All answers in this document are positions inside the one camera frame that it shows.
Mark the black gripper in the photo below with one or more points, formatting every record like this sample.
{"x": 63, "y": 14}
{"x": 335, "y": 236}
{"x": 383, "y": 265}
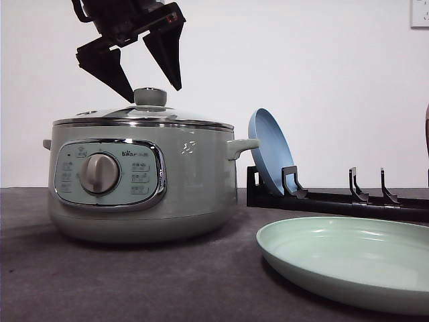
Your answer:
{"x": 121, "y": 21}

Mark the glass pot lid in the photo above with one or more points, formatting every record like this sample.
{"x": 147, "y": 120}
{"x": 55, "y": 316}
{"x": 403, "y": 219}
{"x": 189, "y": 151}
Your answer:
{"x": 150, "y": 111}

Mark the green plate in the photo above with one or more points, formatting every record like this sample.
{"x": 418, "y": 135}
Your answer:
{"x": 374, "y": 263}

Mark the green electric steamer pot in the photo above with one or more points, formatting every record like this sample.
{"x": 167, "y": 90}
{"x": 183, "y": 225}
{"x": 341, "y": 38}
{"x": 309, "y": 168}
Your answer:
{"x": 143, "y": 181}

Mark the blue plate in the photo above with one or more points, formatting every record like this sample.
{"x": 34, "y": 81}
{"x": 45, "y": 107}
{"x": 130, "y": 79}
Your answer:
{"x": 273, "y": 154}

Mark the pink plate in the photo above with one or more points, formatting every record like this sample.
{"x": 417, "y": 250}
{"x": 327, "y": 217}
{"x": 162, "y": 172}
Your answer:
{"x": 426, "y": 134}

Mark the black dish rack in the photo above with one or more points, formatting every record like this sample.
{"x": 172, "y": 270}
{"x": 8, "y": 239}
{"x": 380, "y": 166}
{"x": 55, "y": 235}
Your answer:
{"x": 356, "y": 202}

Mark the white wall socket right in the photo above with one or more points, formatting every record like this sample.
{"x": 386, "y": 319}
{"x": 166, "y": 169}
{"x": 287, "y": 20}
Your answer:
{"x": 419, "y": 14}

